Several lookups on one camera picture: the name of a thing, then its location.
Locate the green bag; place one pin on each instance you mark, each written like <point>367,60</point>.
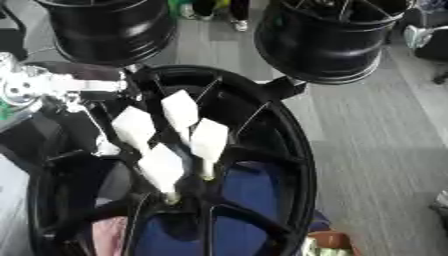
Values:
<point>177,5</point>

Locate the person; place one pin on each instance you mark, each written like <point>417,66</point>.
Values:
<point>238,11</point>

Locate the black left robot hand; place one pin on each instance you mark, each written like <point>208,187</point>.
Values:
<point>81,70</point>

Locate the black wheel rim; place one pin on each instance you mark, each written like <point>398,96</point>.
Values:
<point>111,30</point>
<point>321,43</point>

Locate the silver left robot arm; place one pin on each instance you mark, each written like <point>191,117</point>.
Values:
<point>20,87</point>

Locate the black spoked wheel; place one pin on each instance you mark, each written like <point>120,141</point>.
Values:
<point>291,156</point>

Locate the brown box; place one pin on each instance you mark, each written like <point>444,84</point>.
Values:
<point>332,240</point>

